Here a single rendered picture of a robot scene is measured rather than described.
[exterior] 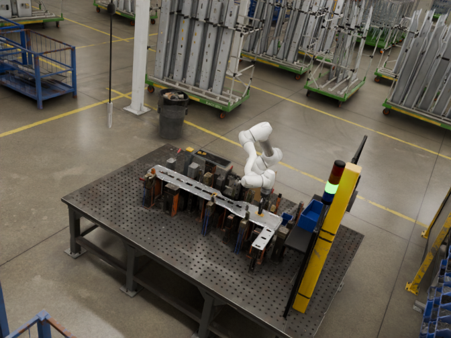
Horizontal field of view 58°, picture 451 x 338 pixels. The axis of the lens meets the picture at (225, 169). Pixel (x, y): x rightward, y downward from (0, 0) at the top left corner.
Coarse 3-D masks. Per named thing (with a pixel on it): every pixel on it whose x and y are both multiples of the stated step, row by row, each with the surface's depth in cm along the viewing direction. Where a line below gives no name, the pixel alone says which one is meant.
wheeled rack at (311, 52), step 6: (288, 0) 1163; (330, 12) 1143; (282, 42) 1253; (336, 42) 1235; (342, 42) 1141; (300, 48) 1230; (312, 48) 1242; (306, 54) 1199; (312, 54) 1194; (324, 54) 1209; (330, 54) 1224
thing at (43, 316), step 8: (40, 312) 250; (32, 320) 245; (40, 320) 246; (48, 320) 247; (24, 328) 240; (40, 328) 252; (48, 328) 255; (56, 328) 244; (64, 328) 244; (8, 336) 234; (16, 336) 236; (40, 336) 256; (48, 336) 259; (64, 336) 242; (72, 336) 240
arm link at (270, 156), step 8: (256, 128) 374; (264, 128) 373; (256, 136) 374; (264, 136) 377; (264, 144) 394; (264, 152) 413; (272, 152) 418; (280, 152) 428; (264, 160) 427; (272, 160) 424; (280, 160) 433
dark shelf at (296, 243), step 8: (312, 200) 391; (320, 200) 394; (296, 224) 355; (296, 232) 345; (304, 232) 347; (288, 240) 334; (296, 240) 336; (304, 240) 338; (296, 248) 327; (304, 248) 329
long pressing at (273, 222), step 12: (156, 168) 399; (168, 180) 385; (192, 180) 392; (192, 192) 376; (204, 192) 378; (216, 192) 381; (216, 204) 368; (228, 204) 369; (240, 204) 372; (240, 216) 357; (252, 216) 359; (264, 216) 362; (276, 216) 365; (276, 228) 351
